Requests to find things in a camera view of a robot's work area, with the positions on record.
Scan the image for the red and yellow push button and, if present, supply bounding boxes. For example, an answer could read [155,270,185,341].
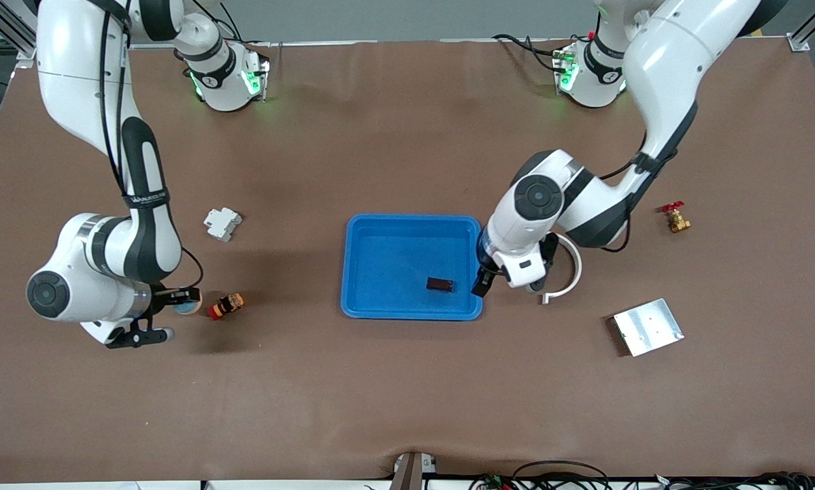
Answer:
[207,293,246,321]

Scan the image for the white circuit breaker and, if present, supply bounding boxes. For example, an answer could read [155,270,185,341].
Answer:
[203,207,243,243]

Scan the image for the blue plastic tray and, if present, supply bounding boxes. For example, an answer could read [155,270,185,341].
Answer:
[340,214,484,321]

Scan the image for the silver metal box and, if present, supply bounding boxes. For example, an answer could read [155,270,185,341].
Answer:
[612,298,685,357]

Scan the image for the white curved plastic bracket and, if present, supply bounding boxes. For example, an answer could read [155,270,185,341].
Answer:
[542,231,583,305]

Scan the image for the brass valve with red handle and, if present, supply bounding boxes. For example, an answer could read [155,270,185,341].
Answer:
[661,201,692,233]

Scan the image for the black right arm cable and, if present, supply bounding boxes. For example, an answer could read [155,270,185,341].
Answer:
[98,0,204,290]

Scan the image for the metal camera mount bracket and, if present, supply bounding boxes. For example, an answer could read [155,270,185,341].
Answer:
[388,451,439,490]

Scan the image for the black base cable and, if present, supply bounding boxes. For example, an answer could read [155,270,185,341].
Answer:
[220,7,272,48]
[493,33,559,72]

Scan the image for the aluminium frame profile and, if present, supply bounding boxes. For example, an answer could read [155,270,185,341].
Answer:
[0,0,41,62]
[785,0,815,52]

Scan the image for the black cable bundle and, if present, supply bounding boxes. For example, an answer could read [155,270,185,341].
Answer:
[469,461,815,490]

